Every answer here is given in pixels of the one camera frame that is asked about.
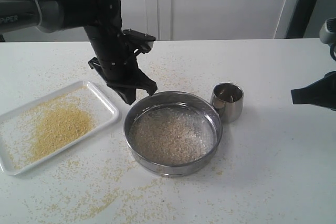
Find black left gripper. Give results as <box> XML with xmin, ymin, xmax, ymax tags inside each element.
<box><xmin>84</xmin><ymin>25</ymin><xmax>158</xmax><ymax>105</ymax></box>

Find pale yellow grain pile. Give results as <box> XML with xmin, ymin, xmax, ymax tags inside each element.
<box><xmin>130</xmin><ymin>108</ymin><xmax>213</xmax><ymax>166</ymax></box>

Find round stainless steel sieve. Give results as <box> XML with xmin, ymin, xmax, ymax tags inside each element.
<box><xmin>123</xmin><ymin>91</ymin><xmax>223</xmax><ymax>177</ymax></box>

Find stainless steel cup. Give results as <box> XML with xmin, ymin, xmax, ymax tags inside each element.
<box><xmin>210</xmin><ymin>82</ymin><xmax>244</xmax><ymax>123</ymax></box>

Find yellow fine grains on tray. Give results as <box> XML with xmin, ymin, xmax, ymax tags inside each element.
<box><xmin>2</xmin><ymin>87</ymin><xmax>96</xmax><ymax>169</ymax></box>

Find white rectangular plastic tray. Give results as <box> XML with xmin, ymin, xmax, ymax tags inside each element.
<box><xmin>1</xmin><ymin>81</ymin><xmax>120</xmax><ymax>176</ymax></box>

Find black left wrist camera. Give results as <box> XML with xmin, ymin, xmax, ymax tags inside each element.
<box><xmin>123</xmin><ymin>29</ymin><xmax>156</xmax><ymax>54</ymax></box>

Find black vertical post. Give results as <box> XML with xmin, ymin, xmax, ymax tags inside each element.
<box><xmin>285</xmin><ymin>0</ymin><xmax>317</xmax><ymax>39</ymax></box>

